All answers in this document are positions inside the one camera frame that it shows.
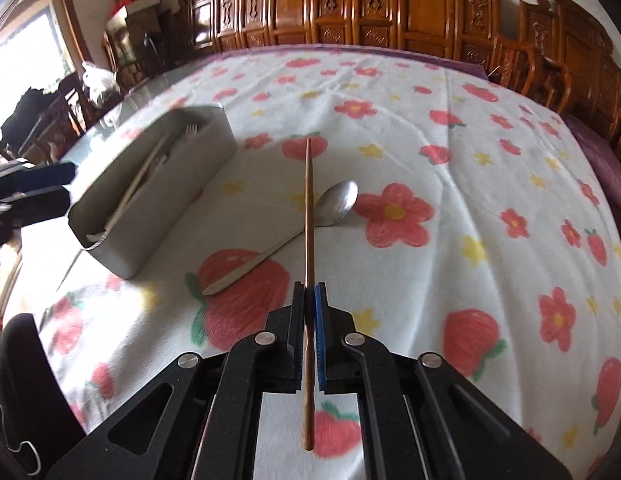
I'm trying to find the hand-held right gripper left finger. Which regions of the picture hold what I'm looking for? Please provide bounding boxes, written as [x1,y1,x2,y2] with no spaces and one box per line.
[48,281,308,480]

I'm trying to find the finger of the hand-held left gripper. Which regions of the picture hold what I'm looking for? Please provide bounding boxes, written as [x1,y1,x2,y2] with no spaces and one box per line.
[0,159,76,197]
[0,186,72,250]

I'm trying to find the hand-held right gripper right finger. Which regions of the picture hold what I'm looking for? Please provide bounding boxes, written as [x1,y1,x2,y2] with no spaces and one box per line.
[315,282,574,480]

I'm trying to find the light bamboo chopstick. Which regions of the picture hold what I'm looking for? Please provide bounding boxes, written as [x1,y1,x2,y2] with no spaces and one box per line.
[104,132,171,233]

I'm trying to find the brown wooden chopstick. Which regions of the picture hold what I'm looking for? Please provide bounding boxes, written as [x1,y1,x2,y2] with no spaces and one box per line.
[301,137,317,451]

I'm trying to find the metal spoon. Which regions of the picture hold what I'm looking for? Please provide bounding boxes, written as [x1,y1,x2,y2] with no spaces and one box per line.
[201,180,360,297]

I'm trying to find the metal tray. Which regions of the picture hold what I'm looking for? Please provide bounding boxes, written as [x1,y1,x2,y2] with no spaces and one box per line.
[66,104,237,279]

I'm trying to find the dark cloth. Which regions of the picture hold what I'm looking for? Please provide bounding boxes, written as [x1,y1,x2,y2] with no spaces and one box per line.
[0,87,57,147]

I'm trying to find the white plastic bag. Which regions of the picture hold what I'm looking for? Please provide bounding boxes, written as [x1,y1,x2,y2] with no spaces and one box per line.
[80,60,122,107]

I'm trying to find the dark rounded object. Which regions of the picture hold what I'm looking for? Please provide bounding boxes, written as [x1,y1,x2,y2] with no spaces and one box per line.
[0,312,88,480]

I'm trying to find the floral printed tablecloth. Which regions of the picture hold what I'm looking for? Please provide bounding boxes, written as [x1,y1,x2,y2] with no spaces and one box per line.
[0,45,621,480]

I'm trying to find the long purple seat cushion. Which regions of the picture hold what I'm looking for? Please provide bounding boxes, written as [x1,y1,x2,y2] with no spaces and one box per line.
[210,42,494,80]

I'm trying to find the long carved wooden bench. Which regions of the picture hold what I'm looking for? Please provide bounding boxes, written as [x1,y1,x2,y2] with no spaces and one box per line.
[178,0,544,97]

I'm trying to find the short purple seat cushion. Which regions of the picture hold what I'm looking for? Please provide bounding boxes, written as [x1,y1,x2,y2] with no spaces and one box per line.
[563,112,621,202]

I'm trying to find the short carved wooden bench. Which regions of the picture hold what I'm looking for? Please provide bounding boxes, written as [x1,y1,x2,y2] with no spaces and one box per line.
[518,0,621,146]

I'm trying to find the white cable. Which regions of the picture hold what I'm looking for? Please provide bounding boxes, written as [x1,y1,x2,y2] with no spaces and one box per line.
[0,400,42,477]

